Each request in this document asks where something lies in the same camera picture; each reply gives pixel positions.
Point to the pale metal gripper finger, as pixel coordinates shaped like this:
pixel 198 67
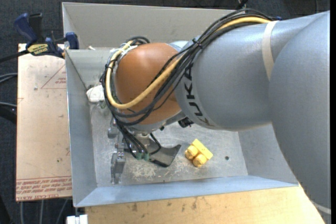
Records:
pixel 117 168
pixel 113 130

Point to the black curved flat piece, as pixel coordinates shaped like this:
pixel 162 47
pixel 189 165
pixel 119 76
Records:
pixel 168 154

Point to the white crumpled cloth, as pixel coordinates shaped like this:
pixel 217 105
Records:
pixel 95 93

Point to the yellow toy block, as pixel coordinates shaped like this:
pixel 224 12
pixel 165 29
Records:
pixel 198 153

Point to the brown cardboard board red print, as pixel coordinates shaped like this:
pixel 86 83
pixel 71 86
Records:
pixel 42 126

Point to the grey metal bin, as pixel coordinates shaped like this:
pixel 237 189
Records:
pixel 105 26

